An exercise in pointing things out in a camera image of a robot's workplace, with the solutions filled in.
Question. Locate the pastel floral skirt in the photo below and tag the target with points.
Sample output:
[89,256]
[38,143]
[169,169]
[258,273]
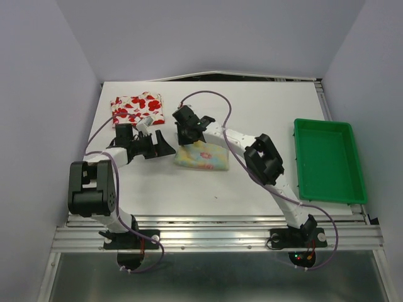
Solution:
[201,155]

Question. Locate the red poppy print skirt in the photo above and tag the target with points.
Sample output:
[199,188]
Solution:
[133,109]

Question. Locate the aluminium rail frame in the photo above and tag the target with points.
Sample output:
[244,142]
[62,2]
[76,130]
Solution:
[217,233]

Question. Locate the green plastic tray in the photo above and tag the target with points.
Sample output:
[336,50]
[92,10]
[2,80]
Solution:
[328,164]

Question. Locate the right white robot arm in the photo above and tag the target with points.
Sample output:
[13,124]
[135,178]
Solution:
[258,155]

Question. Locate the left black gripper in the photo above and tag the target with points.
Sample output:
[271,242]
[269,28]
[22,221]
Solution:
[163,148]

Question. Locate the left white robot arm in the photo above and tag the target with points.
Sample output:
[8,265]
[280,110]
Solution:
[93,184]

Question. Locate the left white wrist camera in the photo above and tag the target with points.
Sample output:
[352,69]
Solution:
[144,123]

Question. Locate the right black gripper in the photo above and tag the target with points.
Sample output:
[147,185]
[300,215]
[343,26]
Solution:
[181,139]

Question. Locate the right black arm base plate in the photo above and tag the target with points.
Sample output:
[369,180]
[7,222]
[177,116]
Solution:
[290,238]

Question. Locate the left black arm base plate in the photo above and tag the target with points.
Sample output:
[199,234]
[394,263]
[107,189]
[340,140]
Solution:
[125,241]

